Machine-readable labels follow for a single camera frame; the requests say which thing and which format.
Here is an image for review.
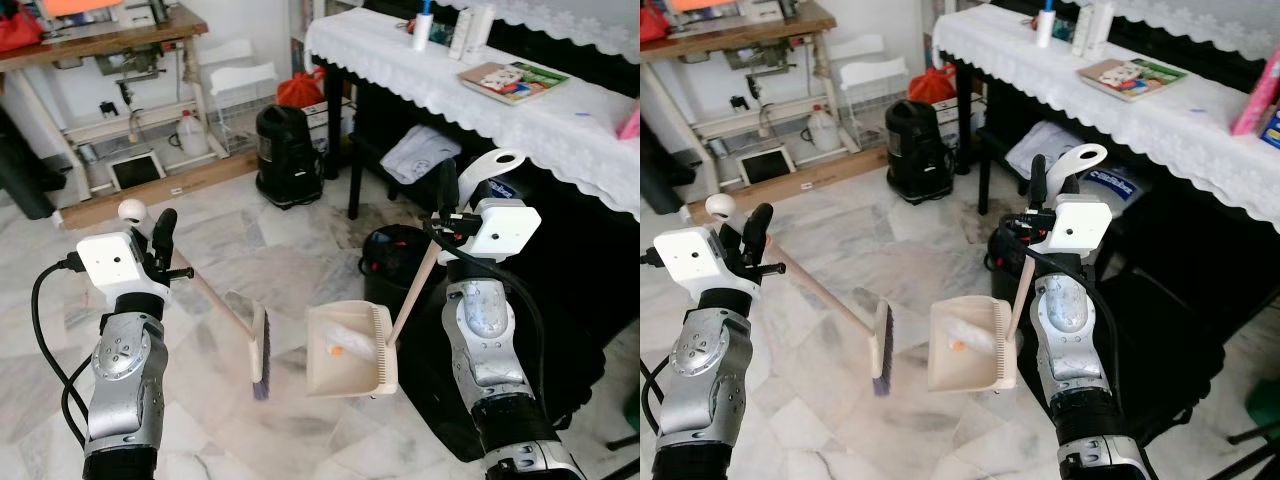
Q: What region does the beige broom with purple bristles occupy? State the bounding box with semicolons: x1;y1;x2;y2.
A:
117;199;273;401
705;194;895;398

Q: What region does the beige long-handled dustpan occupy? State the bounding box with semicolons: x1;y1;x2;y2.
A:
304;149;528;400
928;143;1109;393

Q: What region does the folded grey cloth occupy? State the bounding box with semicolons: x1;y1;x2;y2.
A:
1005;119;1087;182
381;124;464;186

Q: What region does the black round canister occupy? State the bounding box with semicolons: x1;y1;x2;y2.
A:
987;225;1041;304
361;225;447;303

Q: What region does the black stool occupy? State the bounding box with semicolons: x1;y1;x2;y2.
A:
975;124;1093;217
346;128;471;221

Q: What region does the white framed tablet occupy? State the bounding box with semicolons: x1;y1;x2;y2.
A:
737;145;798;188
108;150;168;193

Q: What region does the black table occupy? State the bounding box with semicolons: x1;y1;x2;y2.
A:
318;55;641;446
945;55;1280;441

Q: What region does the clear plastic jug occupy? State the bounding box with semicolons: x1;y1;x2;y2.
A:
806;104;840;152
177;110;211;158

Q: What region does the white lace tablecloth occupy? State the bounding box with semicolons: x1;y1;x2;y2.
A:
932;3;1280;233
305;8;641;217

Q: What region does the colourful picture book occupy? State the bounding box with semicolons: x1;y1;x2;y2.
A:
1078;57;1190;102
458;61;570;106

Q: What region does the crumpled white tissue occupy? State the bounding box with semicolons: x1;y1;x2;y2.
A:
940;317;1002;353
318;321;379;357

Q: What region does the black canister vacuum cleaner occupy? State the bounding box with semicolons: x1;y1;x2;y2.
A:
885;98;957;205
256;104;325;209

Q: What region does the red plastic bag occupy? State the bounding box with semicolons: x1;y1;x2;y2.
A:
908;64;960;105
277;69;328;109

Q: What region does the white lace runner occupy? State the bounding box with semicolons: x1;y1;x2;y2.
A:
1075;0;1280;63
438;0;641;63

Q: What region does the wooden top sewing table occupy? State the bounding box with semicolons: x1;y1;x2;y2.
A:
640;0;889;226
0;3;261;232

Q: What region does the red cloth bag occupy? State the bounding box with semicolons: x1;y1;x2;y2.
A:
0;8;47;54
640;2;672;44

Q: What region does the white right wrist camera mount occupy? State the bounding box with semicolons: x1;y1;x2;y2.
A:
1045;195;1114;257
470;198;544;264

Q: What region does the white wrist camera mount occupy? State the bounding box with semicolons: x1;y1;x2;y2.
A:
653;226;747;306
1045;195;1114;257
77;231;166;307
470;198;544;264

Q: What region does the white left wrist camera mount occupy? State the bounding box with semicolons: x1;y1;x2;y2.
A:
77;231;166;307
653;226;747;306

